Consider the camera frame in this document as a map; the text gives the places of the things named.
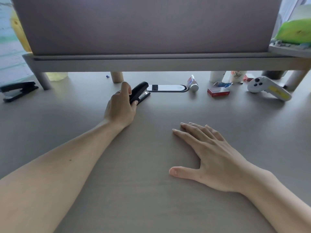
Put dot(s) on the person's right hand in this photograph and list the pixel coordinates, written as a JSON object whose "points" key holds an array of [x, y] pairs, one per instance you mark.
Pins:
{"points": [[216, 162]]}

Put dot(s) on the person's left hand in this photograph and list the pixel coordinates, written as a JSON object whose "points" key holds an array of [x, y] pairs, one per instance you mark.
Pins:
{"points": [[119, 109]]}

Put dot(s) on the person's left thumb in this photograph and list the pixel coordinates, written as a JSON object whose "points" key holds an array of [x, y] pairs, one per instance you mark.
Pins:
{"points": [[134, 107]]}

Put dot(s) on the person's right middle finger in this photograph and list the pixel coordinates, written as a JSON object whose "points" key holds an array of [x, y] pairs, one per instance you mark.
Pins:
{"points": [[198, 132]]}

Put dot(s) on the person's right thumb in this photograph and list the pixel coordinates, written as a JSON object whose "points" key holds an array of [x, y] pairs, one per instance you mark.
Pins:
{"points": [[183, 172]]}

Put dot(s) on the person's right little finger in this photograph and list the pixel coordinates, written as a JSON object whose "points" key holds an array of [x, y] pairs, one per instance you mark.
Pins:
{"points": [[215, 132]]}

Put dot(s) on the black stapler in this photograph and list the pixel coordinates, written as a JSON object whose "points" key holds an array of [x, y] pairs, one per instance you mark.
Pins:
{"points": [[140, 92]]}

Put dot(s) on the person's left forearm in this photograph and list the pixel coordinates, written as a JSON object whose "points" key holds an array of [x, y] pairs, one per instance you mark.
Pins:
{"points": [[60, 172]]}

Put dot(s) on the person's right forearm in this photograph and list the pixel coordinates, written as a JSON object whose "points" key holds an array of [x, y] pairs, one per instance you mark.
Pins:
{"points": [[277, 198]]}

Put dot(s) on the round wooden leg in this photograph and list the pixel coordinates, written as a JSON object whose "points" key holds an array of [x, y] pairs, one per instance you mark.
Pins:
{"points": [[117, 77]]}

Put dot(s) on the red staple box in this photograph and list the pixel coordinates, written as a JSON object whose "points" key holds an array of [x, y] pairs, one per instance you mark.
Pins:
{"points": [[218, 92]]}

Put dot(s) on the blue white wrapper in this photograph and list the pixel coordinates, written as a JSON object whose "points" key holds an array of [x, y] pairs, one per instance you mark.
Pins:
{"points": [[222, 84]]}

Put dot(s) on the small white glue tube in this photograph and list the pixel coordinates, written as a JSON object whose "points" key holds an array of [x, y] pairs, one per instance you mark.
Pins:
{"points": [[193, 83]]}

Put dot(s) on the grey desk shelf riser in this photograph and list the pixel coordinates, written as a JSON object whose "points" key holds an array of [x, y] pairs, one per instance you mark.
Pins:
{"points": [[158, 63]]}

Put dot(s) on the plain white paper cup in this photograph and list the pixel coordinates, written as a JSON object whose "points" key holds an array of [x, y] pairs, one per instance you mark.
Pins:
{"points": [[217, 76]]}

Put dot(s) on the small red packet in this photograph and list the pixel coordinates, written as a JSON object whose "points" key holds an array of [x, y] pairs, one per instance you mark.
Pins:
{"points": [[247, 78]]}

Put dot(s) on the white handheld controller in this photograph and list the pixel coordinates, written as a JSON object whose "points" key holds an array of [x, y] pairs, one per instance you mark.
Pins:
{"points": [[267, 87]]}

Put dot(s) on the dark round container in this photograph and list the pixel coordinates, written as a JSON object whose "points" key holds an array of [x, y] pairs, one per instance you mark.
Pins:
{"points": [[273, 74]]}

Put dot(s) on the pale yellow plastic container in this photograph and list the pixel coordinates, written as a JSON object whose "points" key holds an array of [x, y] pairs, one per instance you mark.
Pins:
{"points": [[57, 76]]}

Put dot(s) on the grey felt divider panel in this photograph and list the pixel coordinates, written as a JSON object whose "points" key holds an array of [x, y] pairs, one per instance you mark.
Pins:
{"points": [[145, 24]]}

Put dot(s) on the grey side tray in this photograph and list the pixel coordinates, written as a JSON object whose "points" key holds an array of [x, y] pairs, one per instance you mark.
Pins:
{"points": [[289, 48]]}

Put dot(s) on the black hole punch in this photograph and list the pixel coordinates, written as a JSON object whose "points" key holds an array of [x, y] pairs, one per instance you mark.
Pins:
{"points": [[18, 90]]}

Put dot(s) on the green plush toy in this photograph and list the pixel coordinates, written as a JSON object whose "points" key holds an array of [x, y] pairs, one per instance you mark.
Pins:
{"points": [[295, 31]]}

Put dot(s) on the yellow plush toy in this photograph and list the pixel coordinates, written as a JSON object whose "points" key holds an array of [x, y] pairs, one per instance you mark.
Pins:
{"points": [[20, 31]]}

